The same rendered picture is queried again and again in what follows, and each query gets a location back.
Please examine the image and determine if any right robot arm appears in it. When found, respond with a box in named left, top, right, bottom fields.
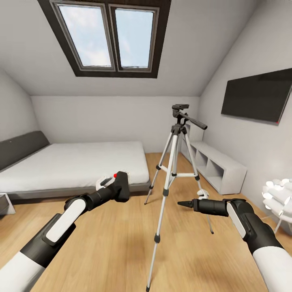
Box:
left=178, top=189, right=292, bottom=292

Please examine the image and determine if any camera tripod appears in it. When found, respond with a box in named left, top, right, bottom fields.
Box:
left=144, top=104, right=214, bottom=292

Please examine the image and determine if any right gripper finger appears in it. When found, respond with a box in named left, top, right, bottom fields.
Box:
left=178, top=199, right=194, bottom=208

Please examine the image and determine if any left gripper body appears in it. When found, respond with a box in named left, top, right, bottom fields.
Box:
left=95, top=183, right=118, bottom=205

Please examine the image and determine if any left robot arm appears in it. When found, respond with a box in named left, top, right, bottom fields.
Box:
left=0, top=174, right=121, bottom=292

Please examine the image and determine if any digital camera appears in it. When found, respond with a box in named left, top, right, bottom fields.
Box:
left=110, top=171, right=130, bottom=203

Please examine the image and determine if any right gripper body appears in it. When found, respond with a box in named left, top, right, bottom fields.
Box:
left=194, top=198, right=216, bottom=215

